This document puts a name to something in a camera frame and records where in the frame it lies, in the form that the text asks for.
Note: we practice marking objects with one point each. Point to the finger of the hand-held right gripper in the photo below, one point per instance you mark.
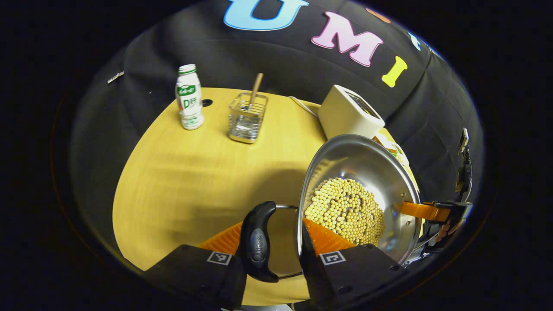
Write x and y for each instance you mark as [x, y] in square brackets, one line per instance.
[425, 211]

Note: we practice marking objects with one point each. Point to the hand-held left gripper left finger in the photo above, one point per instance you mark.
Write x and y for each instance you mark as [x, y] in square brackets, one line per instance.
[194, 272]

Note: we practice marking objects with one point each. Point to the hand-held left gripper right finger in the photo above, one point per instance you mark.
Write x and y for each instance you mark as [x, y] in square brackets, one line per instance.
[309, 268]

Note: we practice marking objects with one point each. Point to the pile of soybeans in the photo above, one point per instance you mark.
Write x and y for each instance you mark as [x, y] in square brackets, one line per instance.
[345, 211]

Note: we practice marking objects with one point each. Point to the plate with sandwich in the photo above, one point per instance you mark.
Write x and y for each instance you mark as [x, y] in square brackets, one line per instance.
[391, 149]

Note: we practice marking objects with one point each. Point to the white toaster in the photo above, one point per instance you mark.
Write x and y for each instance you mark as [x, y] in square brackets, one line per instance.
[345, 114]

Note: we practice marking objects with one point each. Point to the white green-label drink bottle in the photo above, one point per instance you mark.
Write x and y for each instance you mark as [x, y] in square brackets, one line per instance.
[189, 99]

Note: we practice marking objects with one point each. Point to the wooden stick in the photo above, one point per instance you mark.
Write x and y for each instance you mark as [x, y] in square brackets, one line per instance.
[255, 88]

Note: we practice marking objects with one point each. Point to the silver metal clip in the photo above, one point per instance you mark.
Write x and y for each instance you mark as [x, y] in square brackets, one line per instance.
[115, 77]

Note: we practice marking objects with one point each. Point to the black backdrop cloth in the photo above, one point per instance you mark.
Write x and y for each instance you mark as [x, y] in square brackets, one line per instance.
[259, 56]

